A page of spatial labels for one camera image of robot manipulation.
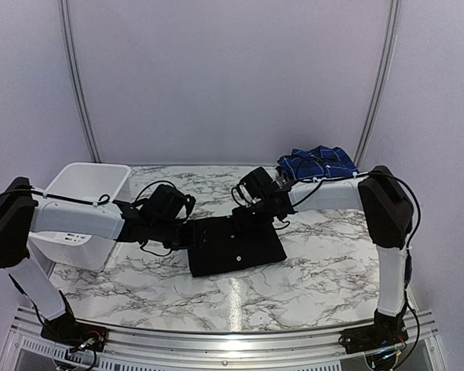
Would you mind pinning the black long sleeve shirt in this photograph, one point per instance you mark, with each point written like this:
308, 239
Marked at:
221, 245

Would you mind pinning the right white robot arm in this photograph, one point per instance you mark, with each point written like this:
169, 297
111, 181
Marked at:
389, 207

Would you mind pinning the blue plaid shirt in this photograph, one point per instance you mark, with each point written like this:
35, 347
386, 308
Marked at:
320, 162

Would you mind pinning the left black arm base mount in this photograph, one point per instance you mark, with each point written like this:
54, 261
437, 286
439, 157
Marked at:
77, 335

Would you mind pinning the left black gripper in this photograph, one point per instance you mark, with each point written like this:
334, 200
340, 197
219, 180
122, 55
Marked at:
189, 241

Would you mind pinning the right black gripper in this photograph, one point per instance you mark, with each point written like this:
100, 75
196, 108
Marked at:
243, 221

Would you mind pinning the left aluminium wall profile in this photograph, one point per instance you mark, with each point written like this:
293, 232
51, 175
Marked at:
75, 77

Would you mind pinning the white plastic laundry basket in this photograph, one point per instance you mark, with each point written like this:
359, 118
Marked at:
81, 231

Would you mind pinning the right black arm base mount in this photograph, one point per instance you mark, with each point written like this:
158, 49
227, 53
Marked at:
371, 337

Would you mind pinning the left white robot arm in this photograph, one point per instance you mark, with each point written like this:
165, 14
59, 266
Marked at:
24, 209

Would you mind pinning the aluminium table front rail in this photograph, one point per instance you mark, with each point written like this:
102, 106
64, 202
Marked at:
144, 349

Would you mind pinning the right aluminium wall profile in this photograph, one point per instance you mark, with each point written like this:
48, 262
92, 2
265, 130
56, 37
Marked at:
384, 66

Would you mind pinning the aluminium wall profile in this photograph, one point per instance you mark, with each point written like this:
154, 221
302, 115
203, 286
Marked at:
384, 66
75, 77

